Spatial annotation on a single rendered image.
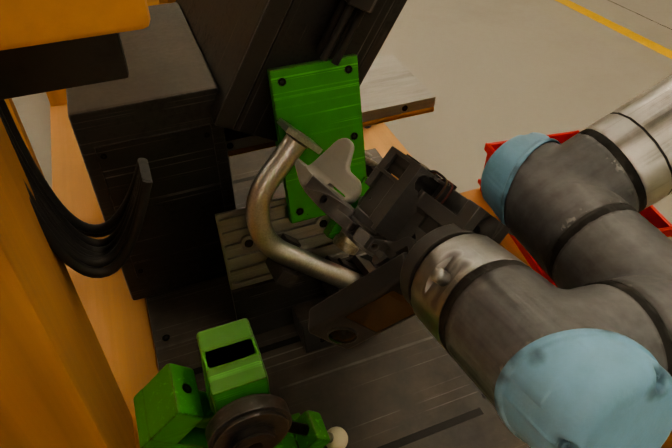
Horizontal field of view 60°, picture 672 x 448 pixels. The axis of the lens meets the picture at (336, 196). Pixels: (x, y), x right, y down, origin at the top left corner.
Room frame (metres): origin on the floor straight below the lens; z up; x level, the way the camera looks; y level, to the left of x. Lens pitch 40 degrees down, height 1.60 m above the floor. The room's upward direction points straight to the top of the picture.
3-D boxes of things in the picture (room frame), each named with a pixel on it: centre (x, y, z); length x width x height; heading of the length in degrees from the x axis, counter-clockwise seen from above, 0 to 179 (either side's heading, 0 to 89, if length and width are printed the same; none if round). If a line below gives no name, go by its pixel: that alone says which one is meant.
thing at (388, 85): (0.81, 0.05, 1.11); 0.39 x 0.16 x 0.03; 111
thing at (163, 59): (0.75, 0.28, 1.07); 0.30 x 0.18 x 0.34; 21
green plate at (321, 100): (0.65, 0.03, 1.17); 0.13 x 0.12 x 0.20; 21
